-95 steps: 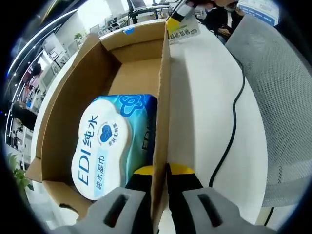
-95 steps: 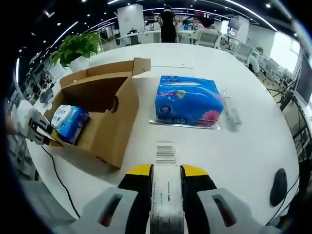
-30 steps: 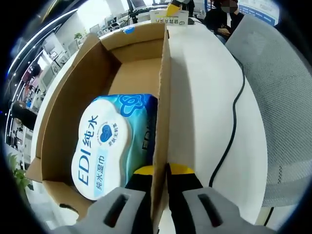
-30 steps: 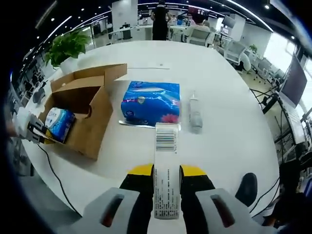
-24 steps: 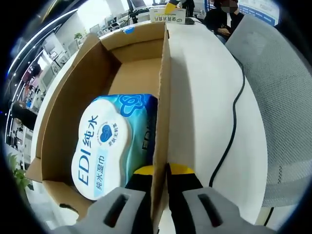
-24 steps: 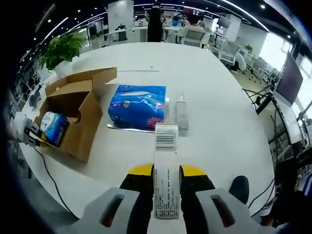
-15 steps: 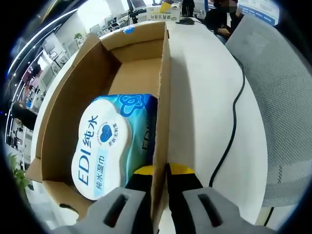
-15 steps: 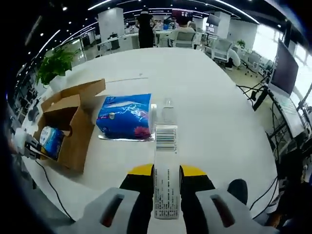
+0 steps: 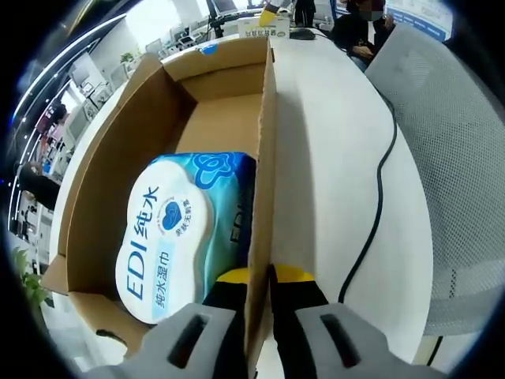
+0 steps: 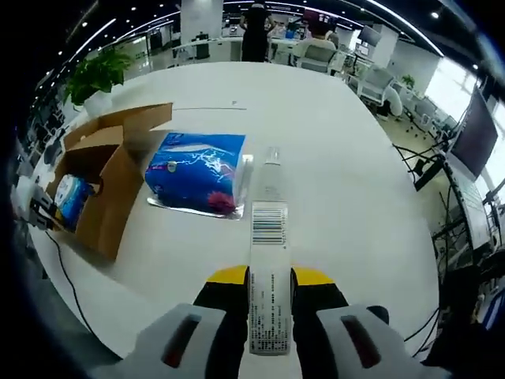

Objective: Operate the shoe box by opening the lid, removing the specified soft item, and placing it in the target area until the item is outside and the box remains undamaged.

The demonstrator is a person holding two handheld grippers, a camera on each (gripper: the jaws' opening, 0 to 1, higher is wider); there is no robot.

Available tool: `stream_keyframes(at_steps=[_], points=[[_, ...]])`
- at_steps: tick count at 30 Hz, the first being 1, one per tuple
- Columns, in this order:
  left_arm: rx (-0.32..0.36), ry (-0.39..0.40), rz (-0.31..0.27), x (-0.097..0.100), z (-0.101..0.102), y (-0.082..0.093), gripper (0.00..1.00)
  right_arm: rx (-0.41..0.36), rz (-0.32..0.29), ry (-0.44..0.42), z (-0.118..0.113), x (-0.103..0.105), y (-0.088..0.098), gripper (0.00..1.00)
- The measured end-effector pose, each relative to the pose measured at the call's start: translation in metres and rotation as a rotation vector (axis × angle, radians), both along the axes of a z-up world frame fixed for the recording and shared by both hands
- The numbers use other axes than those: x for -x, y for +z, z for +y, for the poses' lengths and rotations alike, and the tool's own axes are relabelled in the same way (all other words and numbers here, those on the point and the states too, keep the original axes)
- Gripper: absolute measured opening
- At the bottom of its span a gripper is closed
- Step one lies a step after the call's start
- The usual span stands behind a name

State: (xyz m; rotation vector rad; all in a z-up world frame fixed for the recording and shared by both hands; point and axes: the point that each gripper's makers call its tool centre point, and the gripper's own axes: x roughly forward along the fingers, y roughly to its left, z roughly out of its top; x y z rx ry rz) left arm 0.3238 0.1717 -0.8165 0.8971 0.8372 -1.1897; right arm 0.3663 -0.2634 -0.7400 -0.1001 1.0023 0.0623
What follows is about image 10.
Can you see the small potted plant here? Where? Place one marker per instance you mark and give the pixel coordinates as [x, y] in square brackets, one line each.
[408, 81]

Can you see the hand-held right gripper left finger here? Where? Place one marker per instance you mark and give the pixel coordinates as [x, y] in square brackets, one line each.
[225, 327]

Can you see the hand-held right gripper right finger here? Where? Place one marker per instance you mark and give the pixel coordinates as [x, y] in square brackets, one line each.
[311, 327]

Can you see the brown cardboard shoe box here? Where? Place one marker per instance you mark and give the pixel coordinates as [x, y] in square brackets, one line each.
[114, 189]

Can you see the white mesh office chair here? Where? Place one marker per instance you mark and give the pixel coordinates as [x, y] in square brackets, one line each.
[315, 55]
[376, 85]

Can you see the light blue wet wipes pack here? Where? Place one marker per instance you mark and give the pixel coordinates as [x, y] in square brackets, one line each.
[73, 197]

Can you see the black monitor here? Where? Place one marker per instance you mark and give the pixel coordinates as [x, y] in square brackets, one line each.
[473, 138]

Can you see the white table socket strip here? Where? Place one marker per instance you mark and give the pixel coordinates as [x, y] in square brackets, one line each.
[234, 103]

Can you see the black tripod stand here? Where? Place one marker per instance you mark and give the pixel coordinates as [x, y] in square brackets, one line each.
[428, 169]

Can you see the green potted plant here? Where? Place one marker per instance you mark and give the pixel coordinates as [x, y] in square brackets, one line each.
[98, 71]

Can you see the blue soft tissue pack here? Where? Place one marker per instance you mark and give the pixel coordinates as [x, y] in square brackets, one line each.
[197, 169]

